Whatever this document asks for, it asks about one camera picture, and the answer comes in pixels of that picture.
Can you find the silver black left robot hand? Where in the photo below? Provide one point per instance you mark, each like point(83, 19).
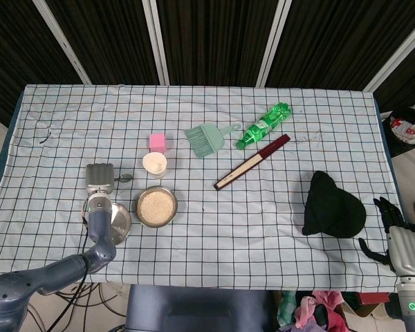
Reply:
point(99, 176)

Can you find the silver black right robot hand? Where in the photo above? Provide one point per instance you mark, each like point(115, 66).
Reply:
point(406, 249)

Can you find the metal spoon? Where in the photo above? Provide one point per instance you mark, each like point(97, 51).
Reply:
point(126, 178)

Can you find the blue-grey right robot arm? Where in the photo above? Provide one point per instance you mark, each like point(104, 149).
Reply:
point(413, 307)

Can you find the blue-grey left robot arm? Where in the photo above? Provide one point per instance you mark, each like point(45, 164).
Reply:
point(98, 224)

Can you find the steel bowl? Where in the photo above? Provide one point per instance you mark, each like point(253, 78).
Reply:
point(138, 207)

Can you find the white paper cup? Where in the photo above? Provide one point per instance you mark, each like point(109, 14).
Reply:
point(154, 164)

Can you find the mint green hand brush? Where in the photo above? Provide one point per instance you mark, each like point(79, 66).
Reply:
point(205, 140)

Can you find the steel plate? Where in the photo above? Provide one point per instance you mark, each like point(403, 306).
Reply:
point(121, 224)

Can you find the dark red box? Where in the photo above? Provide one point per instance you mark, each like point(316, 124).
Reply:
point(373, 298)

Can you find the pink cube sponge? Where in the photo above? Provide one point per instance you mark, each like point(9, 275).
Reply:
point(157, 141)

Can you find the black cap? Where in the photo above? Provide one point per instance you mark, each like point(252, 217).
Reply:
point(332, 207)

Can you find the colourful clothes pile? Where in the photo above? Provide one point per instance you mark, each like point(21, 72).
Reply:
point(311, 311)

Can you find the black bag with red print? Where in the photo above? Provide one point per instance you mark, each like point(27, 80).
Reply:
point(406, 131)

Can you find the checkered white tablecloth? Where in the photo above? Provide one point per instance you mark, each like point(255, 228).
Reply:
point(228, 235)

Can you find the dark red folded fan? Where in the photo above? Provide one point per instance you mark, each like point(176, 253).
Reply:
point(250, 162)

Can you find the blue-grey robot torso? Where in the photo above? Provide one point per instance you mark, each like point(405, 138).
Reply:
point(197, 307)

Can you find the green plastic bottle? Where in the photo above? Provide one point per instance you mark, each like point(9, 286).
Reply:
point(261, 129)

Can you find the white partition frame post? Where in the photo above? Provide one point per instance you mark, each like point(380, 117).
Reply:
point(60, 41)
point(273, 45)
point(397, 55)
point(155, 41)

